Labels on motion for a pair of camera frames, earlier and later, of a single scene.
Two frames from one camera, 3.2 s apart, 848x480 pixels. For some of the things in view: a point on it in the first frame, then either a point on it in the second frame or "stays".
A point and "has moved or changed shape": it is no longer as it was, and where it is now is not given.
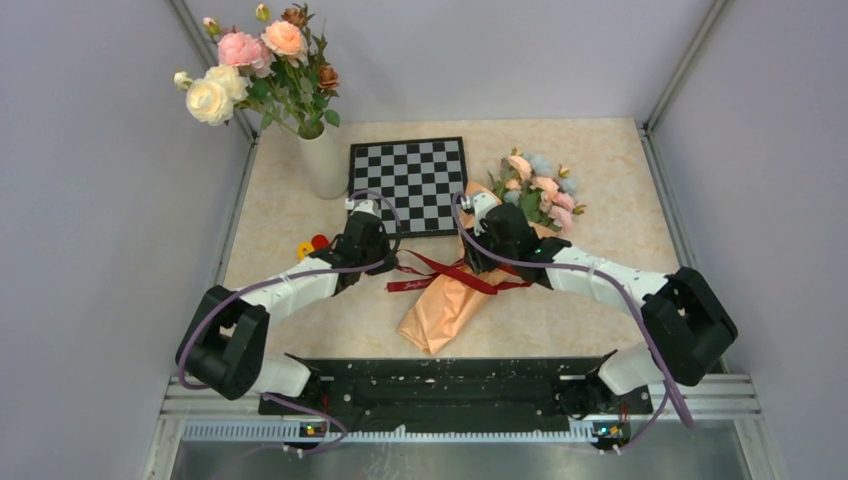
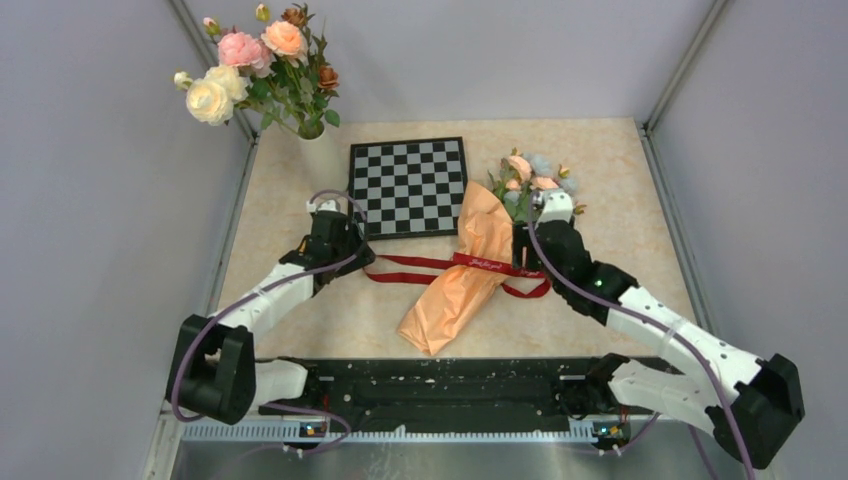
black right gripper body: x=487 y=239 -> x=522 y=239
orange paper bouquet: x=546 y=191 stays
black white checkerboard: x=416 y=183 stays
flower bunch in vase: x=280 y=75 stays
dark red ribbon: x=460 y=275 has moved or changed shape
